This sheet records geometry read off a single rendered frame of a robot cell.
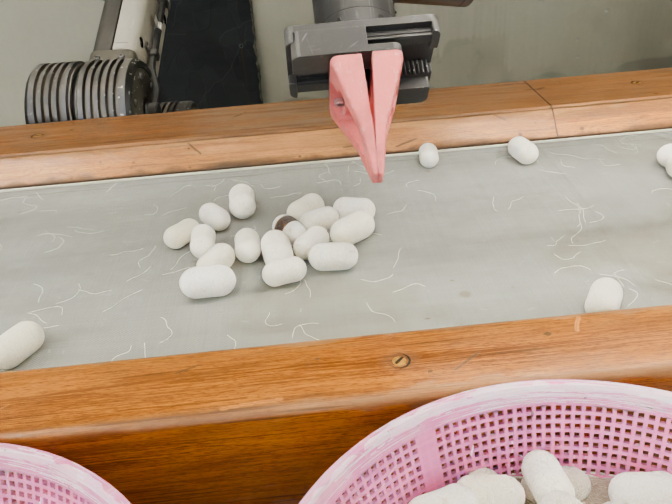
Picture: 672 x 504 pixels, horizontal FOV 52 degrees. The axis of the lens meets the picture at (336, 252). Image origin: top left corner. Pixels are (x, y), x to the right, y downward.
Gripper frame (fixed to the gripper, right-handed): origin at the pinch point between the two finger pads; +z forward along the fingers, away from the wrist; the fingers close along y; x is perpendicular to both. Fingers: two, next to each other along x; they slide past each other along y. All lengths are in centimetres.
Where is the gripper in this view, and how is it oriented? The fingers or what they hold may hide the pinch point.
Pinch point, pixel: (376, 167)
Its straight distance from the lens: 45.0
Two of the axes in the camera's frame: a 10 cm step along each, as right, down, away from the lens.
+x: -0.1, 3.4, 9.4
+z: 1.1, 9.4, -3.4
